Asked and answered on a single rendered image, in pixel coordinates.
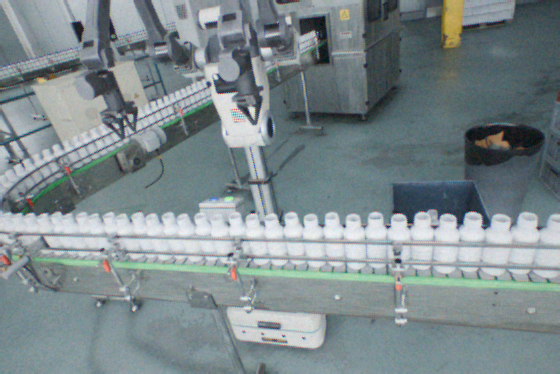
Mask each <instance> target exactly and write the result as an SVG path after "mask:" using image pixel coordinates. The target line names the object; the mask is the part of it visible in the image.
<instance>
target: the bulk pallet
mask: <svg viewBox="0 0 560 374"><path fill-rule="evenodd" d="M514 4H515V0H464V14H463V25H462V27H471V26H479V27H471V28H464V29H462V31H464V30H471V29H477V28H483V27H495V26H501V25H507V24H511V19H512V17H513V12H514ZM511 11H512V17H511ZM502 21H503V23H502V24H496V25H489V26H486V25H487V24H489V23H496V22H502ZM471 24H473V25H471ZM466 25H467V26H466Z"/></svg>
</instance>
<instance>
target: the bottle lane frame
mask: <svg viewBox="0 0 560 374"><path fill-rule="evenodd" d="M68 258H69V257H68ZM68 258H67V259H61V258H53V257H52V258H45V257H43V258H40V257H38V256H37V257H33V259H34V261H35V262H36V263H37V264H38V265H39V267H45V268H49V270H51V272H52V273H53V274H56V275H61V276H60V277H59V278H57V281H58V282H59V284H60V285H61V286H62V288H58V287H53V288H55V289H56V290H57V292H61V293H82V294H93V295H103V296H113V297H124V298H125V294H124V293H123V292H120V290H119V288H120V286H119V284H118V282H117V280H116V279H115V278H114V276H113V274H112V272H111V271H110V272H107V271H106V270H105V269H104V267H103V265H102V266H101V267H100V268H99V269H97V268H96V267H95V266H96V265H97V264H98V263H99V262H100V261H101V260H100V261H94V260H93V259H94V258H93V259H92V260H85V258H84V259H83V260H77V259H68ZM127 261H128V260H127ZM127 261H126V262H118V261H117V262H112V263H113V265H114V266H115V268H116V270H117V271H118V274H119V276H120V278H121V279H122V280H123V282H124V284H125V285H128V283H129V282H130V281H131V280H132V278H133V277H132V276H131V274H130V272H129V270H134V273H135V275H136V278H134V279H139V281H140V283H141V285H142V286H140V287H139V289H138V290H137V292H136V293H135V294H134V299H144V300H155V301H165V302H186V303H189V300H188V298H187V296H186V292H187V291H188V289H189V290H204V291H207V292H208V293H210V294H212V299H213V301H214V303H215V305H217V306H228V307H238V308H244V302H241V294H240V292H239V289H238V286H237V283H236V280H234V279H232V276H231V273H230V275H229V276H227V275H226V272H227V271H228V267H227V264H226V265H225V266H224V267H220V266H216V263H215V264H214V266H205V263H204V265H203V266H201V265H195V263H194V264H193V265H185V263H183V264H175V262H174V263H173V264H165V263H156V262H155V263H146V262H145V263H137V261H136V262H134V263H133V262H127ZM238 271H239V274H240V277H241V279H242V282H243V285H244V291H245V294H248V293H249V290H250V288H251V287H252V285H251V284H250V280H249V278H254V279H255V283H256V285H254V287H257V289H258V292H259V294H257V296H256V298H255V301H254V302H253V306H254V309H259V310H280V311H290V312H300V313H311V314H322V315H331V316H342V317H353V318H373V319H384V320H394V321H395V292H394V277H392V276H391V275H389V273H388V271H386V275H381V274H375V272H374V271H372V274H363V273H361V270H360V269H359V272H358V273H348V272H347V269H346V271H345V272H334V268H333V269H332V271H331V272H327V271H321V267H320V269H319V271H308V267H307V270H306V271H297V270H296V266H295V268H294V270H293V271H291V270H284V269H283V268H282V270H273V269H272V265H271V267H270V269H260V266H259V268H258V269H255V268H249V265H248V266H247V268H239V269H238ZM494 277H495V276H494ZM528 279H529V280H528V282H525V281H515V280H514V279H513V278H512V277H511V281H506V280H498V279H497V278H496V277H495V279H494V280H488V279H481V278H480V276H479V275H478V278H477V279H471V278H464V275H463V274H462V278H449V276H448V274H447V273H446V278H434V277H433V273H431V276H430V277H419V276H418V272H416V275H415V276H405V278H402V286H408V292H407V294H405V296H404V297H407V305H405V308H407V312H405V313H404V318H406V319H407V322H415V323H425V324H436V325H456V326H467V327H478V328H487V329H498V330H509V331H519V332H529V333H551V334H560V283H551V282H550V281H549V280H548V278H546V280H547V282H546V283H543V282H533V281H532V280H531V279H530V278H528ZM56 290H55V292H56Z"/></svg>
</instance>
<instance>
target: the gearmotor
mask: <svg viewBox="0 0 560 374"><path fill-rule="evenodd" d="M165 142H166V135H165V132H164V130H163V129H160V128H158V127H154V128H152V129H149V130H147V131H144V132H142V133H141V134H139V135H137V136H136V137H133V138H131V139H130V141H129V145H127V146H126V147H124V148H122V149H120V150H118V152H117V153H115V154H116V156H117V158H118V162H119V164H120V166H121V168H122V169H123V172H124V173H125V174H126V175H128V174H129V172H131V173H132V174H133V173H134V172H136V171H138V170H139V169H141V168H143V167H145V166H147V165H146V162H145V160H144V158H143V155H144V154H146V153H148V152H152V151H154V150H156V152H157V154H158V157H159V159H160V161H161V164H162V167H163V171H162V174H161V176H162V175H163V173H164V165H163V162H162V160H161V157H160V155H159V152H158V151H159V150H158V149H157V148H158V147H160V146H161V145H164V144H165ZM161 176H159V177H158V178H157V180H158V179H159V178H160V177H161ZM157 180H156V181H155V182H153V183H152V184H154V183H156V182H157Z"/></svg>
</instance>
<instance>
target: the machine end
mask: <svg viewBox="0 0 560 374"><path fill-rule="evenodd" d="M273 1H274V3H275V6H276V11H278V14H279V15H281V14H284V15H285V16H286V15H291V23H292V26H293V27H294V28H295V29H296V31H297V32H298V34H299V37H300V36H302V35H305V34H309V33H311V32H313V31H315V34H317V32H318V33H320V31H323V30H325V29H327V30H326V31H327V32H326V33H324V34H323V35H319V38H321V36H324V35H326V34H327V36H328V46H329V55H330V56H328V57H326V58H323V59H322V60H321V61H319V62H317V63H315V65H313V66H310V67H308V70H307V71H305V72H304V75H305V81H306V89H307V102H308V108H309V112H310V113H313V112H314V113H361V114H362V118H360V119H359V121H362V122H363V121H368V118H365V117H364V114H366V113H368V112H369V111H370V109H371V108H372V107H373V106H374V105H376V104H377V105H380V104H383V103H384V101H382V100H380V98H381V97H383V96H384V95H385V94H386V92H387V91H388V90H389V89H397V87H395V86H394V84H395V83H396V82H398V81H399V79H400V73H401V72H402V69H401V68H400V42H401V41H402V40H401V37H400V32H401V30H403V29H404V26H403V27H400V17H401V12H400V0H273ZM327 36H325V37H327ZM325 37H323V38H325ZM323 38H322V39H323ZM322 39H320V40H322ZM320 40H319V41H320ZM283 93H284V98H285V99H284V100H283V104H286V109H287V112H292V113H294V115H292V116H291V119H297V118H299V115H297V114H296V113H295V112H306V109H305V103H304V96H303V89H302V83H301V77H300V73H298V74H296V75H295V76H293V77H291V79H289V80H287V81H284V82H283Z"/></svg>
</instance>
